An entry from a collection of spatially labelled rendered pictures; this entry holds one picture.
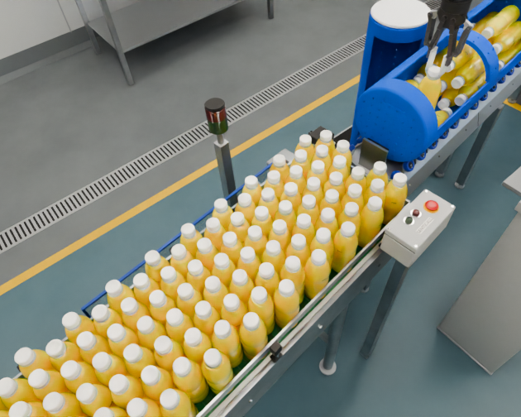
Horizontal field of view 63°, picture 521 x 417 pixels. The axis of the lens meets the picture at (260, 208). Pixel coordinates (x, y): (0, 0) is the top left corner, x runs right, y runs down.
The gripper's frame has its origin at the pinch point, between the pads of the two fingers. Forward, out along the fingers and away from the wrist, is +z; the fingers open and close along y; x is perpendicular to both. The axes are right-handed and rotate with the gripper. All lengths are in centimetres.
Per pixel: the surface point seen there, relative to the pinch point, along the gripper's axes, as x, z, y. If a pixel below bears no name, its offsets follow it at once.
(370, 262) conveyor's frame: 46, 41, -17
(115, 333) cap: 116, 21, 10
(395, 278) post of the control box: 39, 53, -24
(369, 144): 17.5, 26.3, 7.6
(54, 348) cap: 129, 21, 17
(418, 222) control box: 39, 21, -24
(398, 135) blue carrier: 11.2, 22.5, 1.1
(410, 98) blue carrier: 10.2, 8.0, 0.7
